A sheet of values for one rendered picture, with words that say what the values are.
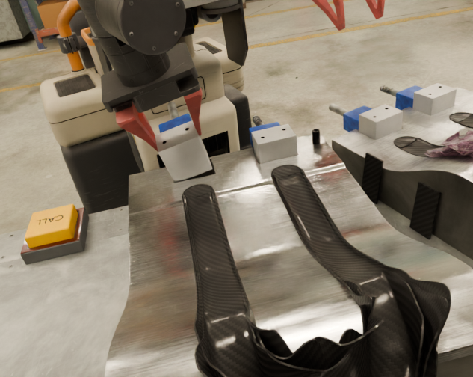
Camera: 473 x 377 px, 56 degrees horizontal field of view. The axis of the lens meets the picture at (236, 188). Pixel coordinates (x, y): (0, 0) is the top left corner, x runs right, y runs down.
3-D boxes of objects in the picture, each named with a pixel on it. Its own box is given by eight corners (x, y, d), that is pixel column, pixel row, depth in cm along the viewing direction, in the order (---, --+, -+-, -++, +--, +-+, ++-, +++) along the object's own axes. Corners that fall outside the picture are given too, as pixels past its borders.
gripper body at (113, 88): (201, 81, 46) (174, 15, 41) (110, 118, 46) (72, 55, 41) (190, 55, 51) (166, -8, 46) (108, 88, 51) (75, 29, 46)
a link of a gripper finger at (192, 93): (222, 141, 52) (194, 72, 45) (165, 164, 52) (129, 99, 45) (211, 111, 57) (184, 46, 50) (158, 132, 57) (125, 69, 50)
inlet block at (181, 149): (162, 126, 64) (146, 96, 61) (194, 114, 64) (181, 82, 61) (175, 184, 55) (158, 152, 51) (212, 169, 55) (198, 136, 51)
